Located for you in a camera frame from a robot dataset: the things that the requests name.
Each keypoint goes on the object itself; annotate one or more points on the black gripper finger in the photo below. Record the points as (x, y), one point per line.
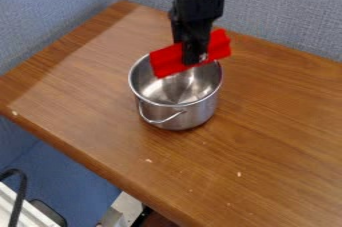
(195, 38)
(176, 30)

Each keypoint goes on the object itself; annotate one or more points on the red rectangular block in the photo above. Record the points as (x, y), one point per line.
(165, 59)

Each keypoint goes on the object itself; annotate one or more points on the stainless steel pot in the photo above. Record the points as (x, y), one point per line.
(177, 102)

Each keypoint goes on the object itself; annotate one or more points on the white device with black part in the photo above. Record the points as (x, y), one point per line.
(32, 216)

